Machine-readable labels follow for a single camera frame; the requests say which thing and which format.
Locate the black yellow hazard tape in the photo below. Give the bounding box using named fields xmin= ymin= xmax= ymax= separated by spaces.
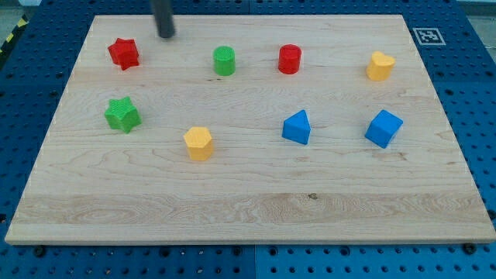
xmin=1 ymin=15 xmax=29 ymax=59

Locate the yellow hexagon block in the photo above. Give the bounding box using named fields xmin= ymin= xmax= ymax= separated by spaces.
xmin=183 ymin=126 xmax=214 ymax=161

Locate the white fiducial marker tag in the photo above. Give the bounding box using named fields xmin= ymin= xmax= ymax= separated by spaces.
xmin=413 ymin=27 xmax=446 ymax=46

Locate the green star block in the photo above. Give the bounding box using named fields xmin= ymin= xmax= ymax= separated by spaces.
xmin=104 ymin=96 xmax=142 ymax=133

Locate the blue cube block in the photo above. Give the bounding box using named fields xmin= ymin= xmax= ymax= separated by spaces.
xmin=365 ymin=110 xmax=404 ymax=149

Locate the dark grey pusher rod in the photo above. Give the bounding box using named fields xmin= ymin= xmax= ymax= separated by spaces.
xmin=150 ymin=0 xmax=175 ymax=39

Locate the yellow heart block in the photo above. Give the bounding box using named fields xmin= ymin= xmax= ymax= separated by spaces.
xmin=366 ymin=51 xmax=396 ymax=81

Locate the blue triangle block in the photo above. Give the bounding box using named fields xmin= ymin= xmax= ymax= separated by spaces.
xmin=281 ymin=110 xmax=312 ymax=145

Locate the red cylinder block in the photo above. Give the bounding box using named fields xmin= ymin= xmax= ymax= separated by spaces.
xmin=278 ymin=44 xmax=302 ymax=74

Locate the red star block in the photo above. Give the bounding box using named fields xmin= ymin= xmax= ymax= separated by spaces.
xmin=108 ymin=38 xmax=140 ymax=71

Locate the wooden board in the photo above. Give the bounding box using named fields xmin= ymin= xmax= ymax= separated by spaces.
xmin=5 ymin=15 xmax=495 ymax=246

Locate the green cylinder block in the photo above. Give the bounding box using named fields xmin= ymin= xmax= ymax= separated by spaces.
xmin=212 ymin=46 xmax=236 ymax=76

